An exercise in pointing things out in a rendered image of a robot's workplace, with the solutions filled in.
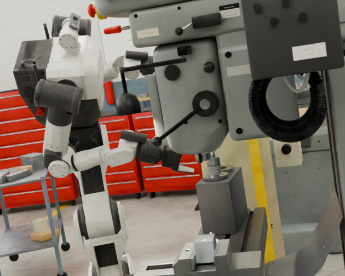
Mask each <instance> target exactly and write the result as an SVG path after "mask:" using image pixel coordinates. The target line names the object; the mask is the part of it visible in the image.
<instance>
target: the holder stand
mask: <svg viewBox="0 0 345 276"><path fill-rule="evenodd" d="M221 170H222V175H220V176H213V177H211V176H209V174H208V173H207V174H206V175H204V176H203V178H202V179H201V180H200V181H199V182H198V183H197V184H196V185H195V186H196V190H197V197H198V204H199V211H200V217H201V221H202V228H203V234H210V232H212V234H214V233H215V235H223V234H237V232H238V231H239V229H240V227H241V225H242V224H243V222H244V220H245V219H246V217H247V215H248V208H247V203H246V196H245V188H244V181H243V174H242V168H241V167H234V166H232V165H222V166H221Z"/></svg>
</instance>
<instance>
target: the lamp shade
mask: <svg viewBox="0 0 345 276"><path fill-rule="evenodd" d="M116 111H117V116H126V115H130V114H136V113H140V112H141V106H140V102H139V100H138V98H137V96H136V95H135V94H133V93H129V92H127V93H123V94H120V95H119V96H118V97H117V101H116Z"/></svg>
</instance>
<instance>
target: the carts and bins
mask: <svg viewBox="0 0 345 276"><path fill-rule="evenodd" d="M20 158H21V163H22V166H18V167H14V168H9V169H3V170H0V202H1V207H2V212H3V217H4V222H5V227H6V229H5V231H4V233H3V235H2V237H1V239H0V258H1V257H6V256H9V259H10V260H11V261H13V262H15V261H17V260H18V258H19V255H18V254H22V253H26V252H31V251H36V250H42V249H47V248H52V247H54V249H55V254H56V260H57V265H58V269H59V273H58V274H57V276H67V273H66V272H64V271H63V267H62V262H61V257H60V252H59V240H60V233H61V236H62V241H63V243H62V244H61V249H62V250H63V251H68V250H69V249H70V244H69V243H68V242H67V241H66V236H65V231H64V226H63V221H62V216H61V211H60V206H59V200H58V194H57V191H56V185H55V180H54V176H53V175H52V174H51V173H49V175H50V180H51V185H52V189H53V194H54V199H55V205H56V211H57V216H58V218H53V216H52V212H51V207H50V201H49V196H48V191H47V186H46V182H45V180H46V178H47V174H48V172H49V170H48V169H47V168H46V167H45V166H44V162H43V159H44V156H43V153H30V154H26V155H23V156H20ZM39 181H41V184H42V189H43V194H44V200H45V205H46V209H47V214H48V220H47V219H44V218H39V219H36V220H34V221H32V223H28V224H24V225H18V226H13V227H10V225H9V221H8V215H7V211H6V207H5V202H4V197H3V192H2V188H7V187H12V186H18V185H24V184H27V183H33V182H39ZM0 276H2V275H1V270H0Z"/></svg>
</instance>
